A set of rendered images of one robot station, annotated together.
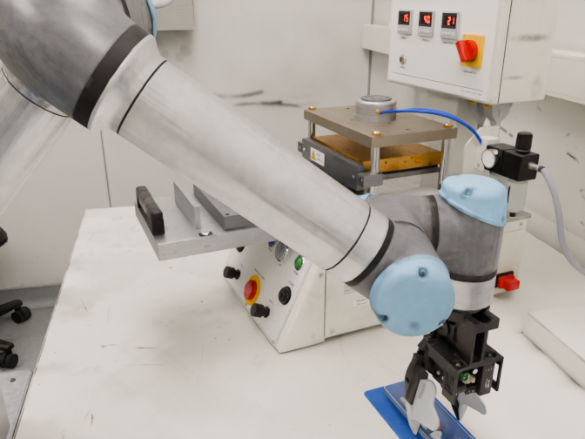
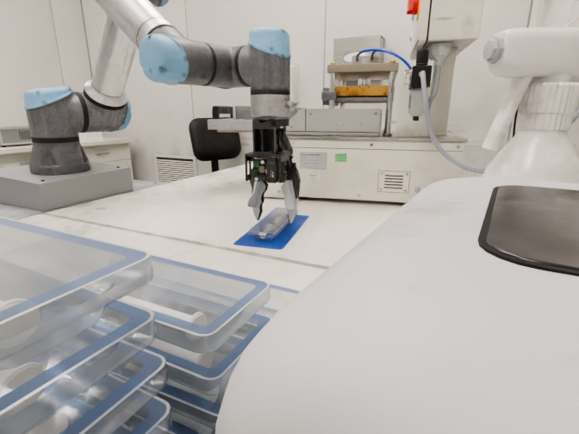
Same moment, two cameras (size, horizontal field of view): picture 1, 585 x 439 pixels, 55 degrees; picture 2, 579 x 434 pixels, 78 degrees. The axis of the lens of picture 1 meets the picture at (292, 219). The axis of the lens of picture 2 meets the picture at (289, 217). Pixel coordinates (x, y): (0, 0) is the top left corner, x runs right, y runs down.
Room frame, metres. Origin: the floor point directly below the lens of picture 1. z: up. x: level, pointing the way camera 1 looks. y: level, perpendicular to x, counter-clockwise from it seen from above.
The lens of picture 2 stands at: (0.08, -0.68, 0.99)
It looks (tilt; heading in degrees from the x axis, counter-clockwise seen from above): 17 degrees down; 38
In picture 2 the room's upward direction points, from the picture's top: straight up
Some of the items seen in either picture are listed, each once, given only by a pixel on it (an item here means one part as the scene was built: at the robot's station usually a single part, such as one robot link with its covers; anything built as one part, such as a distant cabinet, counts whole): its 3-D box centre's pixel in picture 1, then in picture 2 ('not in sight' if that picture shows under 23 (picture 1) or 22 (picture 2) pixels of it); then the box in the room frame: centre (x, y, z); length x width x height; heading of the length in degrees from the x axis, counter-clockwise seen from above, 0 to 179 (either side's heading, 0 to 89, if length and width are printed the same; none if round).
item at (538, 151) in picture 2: not in sight; (521, 215); (0.38, -0.66, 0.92); 0.09 x 0.08 x 0.25; 130
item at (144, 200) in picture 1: (149, 208); (225, 112); (0.90, 0.25, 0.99); 0.15 x 0.02 x 0.04; 24
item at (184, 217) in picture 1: (226, 207); (264, 118); (0.96, 0.12, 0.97); 0.30 x 0.22 x 0.08; 114
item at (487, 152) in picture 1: (505, 172); (415, 86); (0.93, -0.37, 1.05); 0.15 x 0.05 x 0.15; 24
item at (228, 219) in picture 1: (251, 198); (278, 114); (0.98, 0.08, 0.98); 0.20 x 0.17 x 0.03; 24
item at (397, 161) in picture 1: (375, 140); (363, 84); (1.08, -0.16, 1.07); 0.22 x 0.17 x 0.10; 24
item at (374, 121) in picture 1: (393, 131); (375, 77); (1.08, -0.20, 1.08); 0.31 x 0.24 x 0.13; 24
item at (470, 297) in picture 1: (464, 284); (271, 108); (0.61, -0.21, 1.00); 0.08 x 0.08 x 0.05
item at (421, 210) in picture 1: (386, 233); (226, 67); (0.59, -0.11, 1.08); 0.11 x 0.11 x 0.08; 0
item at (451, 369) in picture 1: (459, 343); (270, 151); (0.61, -0.21, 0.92); 0.09 x 0.08 x 0.12; 22
